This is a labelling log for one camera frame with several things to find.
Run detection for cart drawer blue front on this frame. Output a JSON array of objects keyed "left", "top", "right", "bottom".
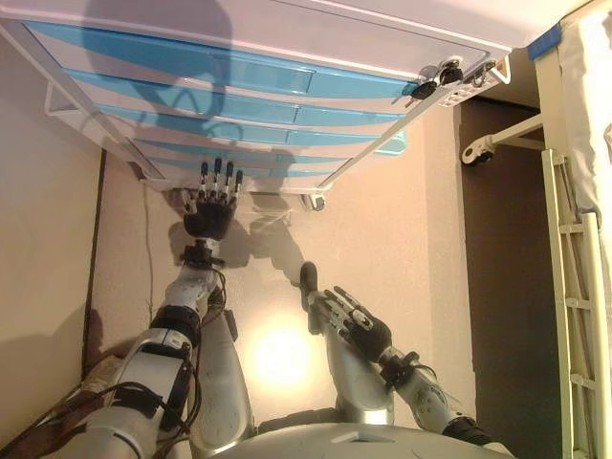
[{"left": 90, "top": 98, "right": 398, "bottom": 147}]

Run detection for white bed caster bracket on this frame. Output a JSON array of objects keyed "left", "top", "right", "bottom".
[{"left": 461, "top": 137, "right": 496, "bottom": 168}]

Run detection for white medical cart blue drawers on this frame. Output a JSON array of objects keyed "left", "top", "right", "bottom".
[{"left": 0, "top": 0, "right": 515, "bottom": 211}]

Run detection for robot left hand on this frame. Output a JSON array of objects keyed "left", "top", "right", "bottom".
[{"left": 183, "top": 157, "right": 245, "bottom": 241}]

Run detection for silver cart latch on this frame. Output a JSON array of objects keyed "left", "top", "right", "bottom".
[{"left": 470, "top": 59, "right": 498, "bottom": 87}]

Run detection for white perforated basket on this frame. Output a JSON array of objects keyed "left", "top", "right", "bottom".
[{"left": 439, "top": 85, "right": 482, "bottom": 110}]

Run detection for robot torso grey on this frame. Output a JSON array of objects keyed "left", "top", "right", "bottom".
[{"left": 209, "top": 405, "right": 517, "bottom": 459}]

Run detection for white bed side rail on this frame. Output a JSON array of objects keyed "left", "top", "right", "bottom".
[{"left": 542, "top": 147, "right": 606, "bottom": 459}]

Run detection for light blue plastic bin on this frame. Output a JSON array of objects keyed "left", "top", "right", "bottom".
[{"left": 375, "top": 131, "right": 408, "bottom": 159}]

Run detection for robot right leg silver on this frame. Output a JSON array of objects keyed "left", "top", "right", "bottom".
[{"left": 298, "top": 261, "right": 396, "bottom": 426}]

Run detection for black key bunch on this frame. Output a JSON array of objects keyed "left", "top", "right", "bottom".
[{"left": 408, "top": 55, "right": 465, "bottom": 107}]

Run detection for blue tape piece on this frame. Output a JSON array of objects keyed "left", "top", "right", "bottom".
[{"left": 528, "top": 21, "right": 569, "bottom": 61}]

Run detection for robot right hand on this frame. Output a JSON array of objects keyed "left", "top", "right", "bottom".
[{"left": 322, "top": 285, "right": 394, "bottom": 364}]

